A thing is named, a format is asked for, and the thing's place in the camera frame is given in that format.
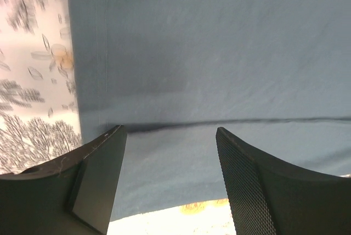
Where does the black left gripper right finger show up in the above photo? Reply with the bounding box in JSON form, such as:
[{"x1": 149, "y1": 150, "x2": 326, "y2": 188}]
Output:
[{"x1": 216, "y1": 127, "x2": 350, "y2": 234}]

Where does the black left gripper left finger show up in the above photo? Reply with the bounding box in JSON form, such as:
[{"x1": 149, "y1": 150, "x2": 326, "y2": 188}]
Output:
[{"x1": 1, "y1": 126, "x2": 127, "y2": 234}]

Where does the blue-grey t-shirt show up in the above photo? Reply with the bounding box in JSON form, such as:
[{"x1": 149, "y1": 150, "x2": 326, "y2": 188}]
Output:
[{"x1": 69, "y1": 0, "x2": 350, "y2": 220}]

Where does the floral patterned table mat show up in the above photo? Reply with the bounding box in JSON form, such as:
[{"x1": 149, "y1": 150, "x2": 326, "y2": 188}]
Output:
[{"x1": 0, "y1": 0, "x2": 351, "y2": 235}]

